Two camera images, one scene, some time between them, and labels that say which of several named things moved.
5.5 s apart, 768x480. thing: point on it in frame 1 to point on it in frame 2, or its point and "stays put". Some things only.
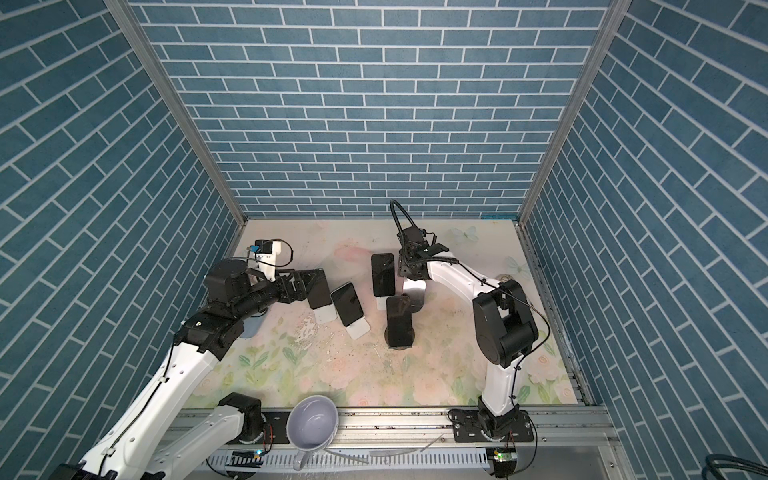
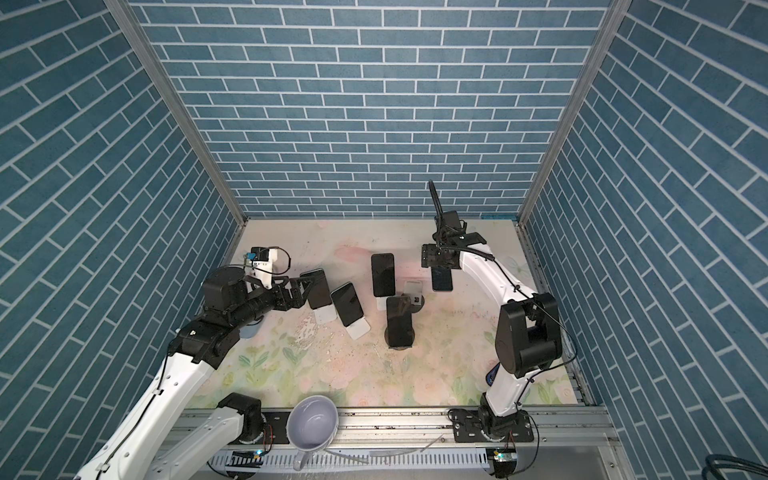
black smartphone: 318,292 stays put
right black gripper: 403,265 to 427,253
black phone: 383,274 stays put
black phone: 347,303 stays put
